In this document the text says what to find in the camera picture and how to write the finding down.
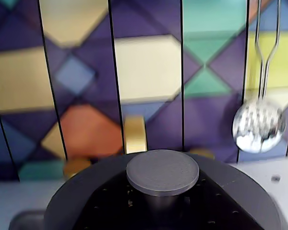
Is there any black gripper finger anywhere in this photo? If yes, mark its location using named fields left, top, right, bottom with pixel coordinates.
left=180, top=172, right=252, bottom=230
left=73, top=171, right=149, bottom=230

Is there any black round lid with knob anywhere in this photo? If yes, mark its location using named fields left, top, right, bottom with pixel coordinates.
left=44, top=149, right=283, bottom=230

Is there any yellow block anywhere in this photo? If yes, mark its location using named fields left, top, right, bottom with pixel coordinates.
left=123, top=115, right=148, bottom=154

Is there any metal skimmer ladle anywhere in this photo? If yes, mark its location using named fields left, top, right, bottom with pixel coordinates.
left=231, top=0, right=288, bottom=154

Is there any colourful geometric backsplash panel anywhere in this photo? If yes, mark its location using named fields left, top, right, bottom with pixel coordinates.
left=0, top=0, right=288, bottom=183

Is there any gray recipient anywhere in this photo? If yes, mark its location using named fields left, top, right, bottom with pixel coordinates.
left=8, top=208, right=48, bottom=230

